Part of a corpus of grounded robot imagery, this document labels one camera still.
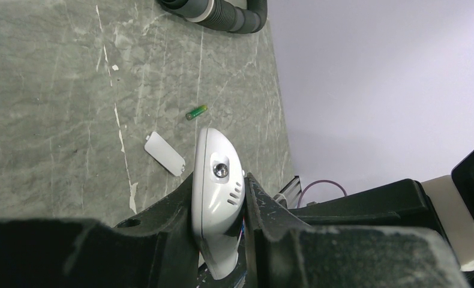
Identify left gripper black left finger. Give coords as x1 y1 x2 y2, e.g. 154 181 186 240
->
0 177 199 287

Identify white battery cover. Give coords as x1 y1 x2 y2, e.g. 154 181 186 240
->
144 131 185 176

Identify green battery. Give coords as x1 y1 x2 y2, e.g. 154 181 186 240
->
185 105 208 121

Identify white remote control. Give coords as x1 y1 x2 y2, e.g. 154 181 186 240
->
191 127 245 280

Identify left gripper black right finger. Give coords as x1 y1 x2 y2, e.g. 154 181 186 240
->
245 175 469 287

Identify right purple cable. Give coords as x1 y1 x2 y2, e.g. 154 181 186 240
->
296 179 348 208

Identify black corrugated hose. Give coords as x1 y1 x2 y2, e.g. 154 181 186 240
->
157 0 269 35

